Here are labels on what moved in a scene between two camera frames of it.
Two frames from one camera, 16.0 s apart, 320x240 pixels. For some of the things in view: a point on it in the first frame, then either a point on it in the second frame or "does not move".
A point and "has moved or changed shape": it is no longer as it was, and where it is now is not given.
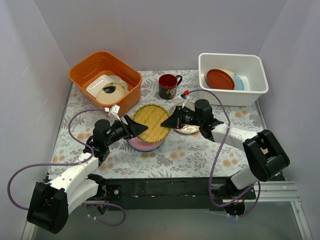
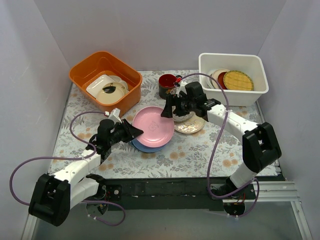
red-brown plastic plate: x=218 y=79 has moved or changed shape
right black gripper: x=178 y=118 -> x=173 y=106
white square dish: x=92 y=88 does not move
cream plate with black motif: x=111 y=92 does not move
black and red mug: x=167 y=85 does not move
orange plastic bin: x=85 y=73 does not move
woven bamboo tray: x=152 y=116 -> x=237 y=80
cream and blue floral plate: x=238 y=83 -> x=215 y=75
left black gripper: x=127 y=126 does not move
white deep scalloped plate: x=205 y=79 -> x=211 y=82
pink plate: x=140 y=144 -> x=157 y=130
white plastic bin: x=239 y=79 does not move
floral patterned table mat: x=169 y=133 does not move
